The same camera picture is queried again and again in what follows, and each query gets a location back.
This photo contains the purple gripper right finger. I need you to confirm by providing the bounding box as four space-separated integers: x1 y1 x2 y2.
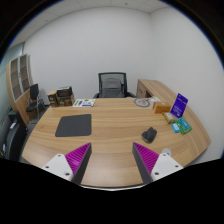
132 142 182 184

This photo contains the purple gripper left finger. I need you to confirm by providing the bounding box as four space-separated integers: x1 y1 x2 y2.
42 143 92 185

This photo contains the dark grey computer mouse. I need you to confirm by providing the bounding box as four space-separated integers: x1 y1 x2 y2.
141 127 157 143

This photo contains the dark grey mouse pad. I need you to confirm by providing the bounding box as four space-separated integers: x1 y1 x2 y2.
55 114 92 137

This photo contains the blue small packet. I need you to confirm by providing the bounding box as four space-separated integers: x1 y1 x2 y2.
172 123 180 133

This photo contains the small tan box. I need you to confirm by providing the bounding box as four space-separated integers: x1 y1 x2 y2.
163 112 175 124

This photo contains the green packet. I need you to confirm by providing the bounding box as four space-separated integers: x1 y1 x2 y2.
175 117 192 134

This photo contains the orange cardboard box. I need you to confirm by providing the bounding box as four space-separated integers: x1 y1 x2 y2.
153 102 171 113

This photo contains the white green printed sheet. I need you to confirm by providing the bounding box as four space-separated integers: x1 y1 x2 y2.
73 99 95 107

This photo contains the brown cardboard box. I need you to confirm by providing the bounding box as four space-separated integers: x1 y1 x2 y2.
58 94 75 106

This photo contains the black chair at left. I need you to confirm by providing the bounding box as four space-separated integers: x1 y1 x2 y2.
0 111 27 161

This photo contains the purple standing card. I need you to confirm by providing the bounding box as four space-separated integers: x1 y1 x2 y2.
171 94 188 118

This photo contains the black visitor chair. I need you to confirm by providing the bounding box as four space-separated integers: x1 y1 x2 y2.
26 84 46 114

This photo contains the small brown box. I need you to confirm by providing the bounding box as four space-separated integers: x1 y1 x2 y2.
47 90 58 107

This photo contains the black box on top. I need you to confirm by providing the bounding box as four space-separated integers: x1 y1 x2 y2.
57 86 72 97

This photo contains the wooden side desk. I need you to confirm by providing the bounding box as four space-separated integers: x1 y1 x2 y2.
136 79 177 105

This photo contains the black mesh office chair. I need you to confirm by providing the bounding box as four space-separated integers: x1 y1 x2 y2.
94 72 135 98

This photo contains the wooden bookshelf cabinet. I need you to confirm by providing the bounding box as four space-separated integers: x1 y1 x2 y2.
6 54 33 124

